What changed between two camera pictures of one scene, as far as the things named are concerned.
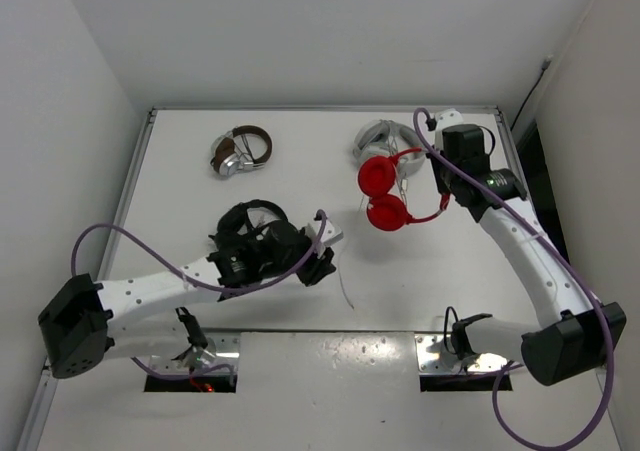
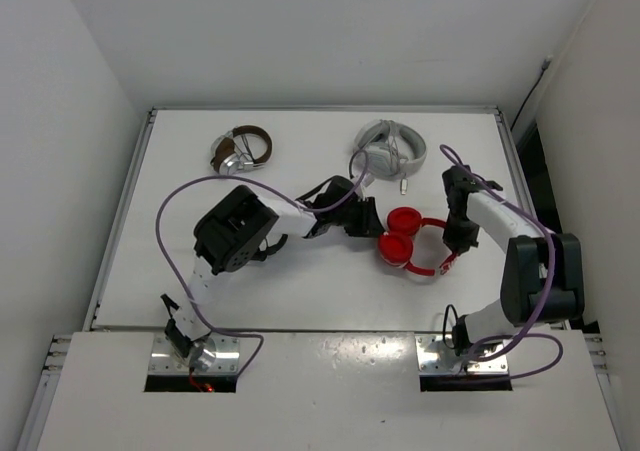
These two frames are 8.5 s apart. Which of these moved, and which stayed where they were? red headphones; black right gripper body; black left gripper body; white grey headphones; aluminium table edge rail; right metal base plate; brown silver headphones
Moved: red headphones; black left gripper body; black right gripper body
Stayed: right metal base plate; aluminium table edge rail; brown silver headphones; white grey headphones
